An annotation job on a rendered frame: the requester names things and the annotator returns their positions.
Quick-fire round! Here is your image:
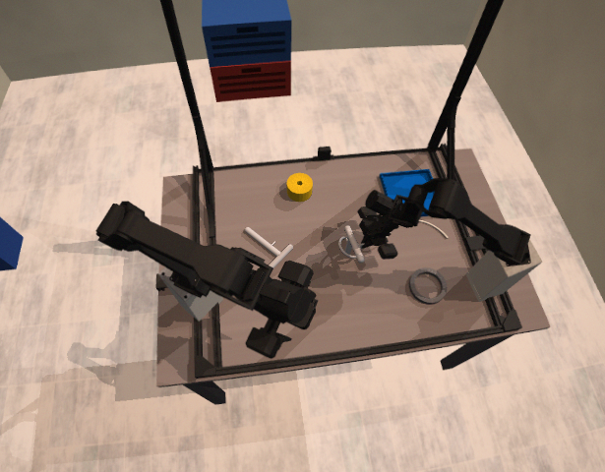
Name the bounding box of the yellow cylinder with center hole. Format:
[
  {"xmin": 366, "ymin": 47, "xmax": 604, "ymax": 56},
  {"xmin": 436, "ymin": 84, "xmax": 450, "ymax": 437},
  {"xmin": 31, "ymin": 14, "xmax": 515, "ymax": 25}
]
[{"xmin": 287, "ymin": 173, "xmax": 313, "ymax": 202}]

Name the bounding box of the blue tray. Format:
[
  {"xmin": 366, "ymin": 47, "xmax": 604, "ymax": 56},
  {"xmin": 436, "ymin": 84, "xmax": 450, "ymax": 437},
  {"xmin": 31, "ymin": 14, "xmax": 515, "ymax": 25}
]
[{"xmin": 380, "ymin": 169, "xmax": 435, "ymax": 209}]

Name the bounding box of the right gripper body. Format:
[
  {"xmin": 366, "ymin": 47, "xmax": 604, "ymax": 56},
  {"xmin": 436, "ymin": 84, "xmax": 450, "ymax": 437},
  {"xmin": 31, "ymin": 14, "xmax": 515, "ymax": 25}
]
[{"xmin": 246, "ymin": 261, "xmax": 314, "ymax": 359}]

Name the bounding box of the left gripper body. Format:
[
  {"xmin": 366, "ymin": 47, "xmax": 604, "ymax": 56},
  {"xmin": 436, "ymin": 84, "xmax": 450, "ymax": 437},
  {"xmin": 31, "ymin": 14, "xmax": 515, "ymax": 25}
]
[{"xmin": 358, "ymin": 206, "xmax": 399, "ymax": 260}]

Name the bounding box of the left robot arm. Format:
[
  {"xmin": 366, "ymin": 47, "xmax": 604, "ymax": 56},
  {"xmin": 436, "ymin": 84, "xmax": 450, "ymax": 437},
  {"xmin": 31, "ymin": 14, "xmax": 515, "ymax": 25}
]
[{"xmin": 359, "ymin": 178, "xmax": 531, "ymax": 266}]

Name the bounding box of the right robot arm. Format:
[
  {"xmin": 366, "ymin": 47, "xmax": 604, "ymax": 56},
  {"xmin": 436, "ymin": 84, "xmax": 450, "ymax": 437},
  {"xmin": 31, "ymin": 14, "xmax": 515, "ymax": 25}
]
[{"xmin": 95, "ymin": 201, "xmax": 318, "ymax": 329}]

